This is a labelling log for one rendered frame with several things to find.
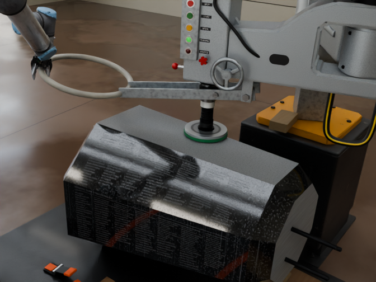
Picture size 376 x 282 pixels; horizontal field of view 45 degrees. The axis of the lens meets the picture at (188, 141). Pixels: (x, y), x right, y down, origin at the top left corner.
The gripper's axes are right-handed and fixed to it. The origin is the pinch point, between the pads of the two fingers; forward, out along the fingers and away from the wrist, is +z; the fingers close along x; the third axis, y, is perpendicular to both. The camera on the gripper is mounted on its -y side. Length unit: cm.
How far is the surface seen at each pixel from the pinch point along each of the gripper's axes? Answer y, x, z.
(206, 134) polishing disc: 44, 79, -3
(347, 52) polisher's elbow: 67, 118, -63
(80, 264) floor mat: 40, 33, 92
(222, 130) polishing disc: 40, 89, -5
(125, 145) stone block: 37, 43, 12
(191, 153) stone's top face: 56, 70, 0
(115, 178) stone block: 49, 40, 23
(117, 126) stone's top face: 23.1, 39.9, 9.8
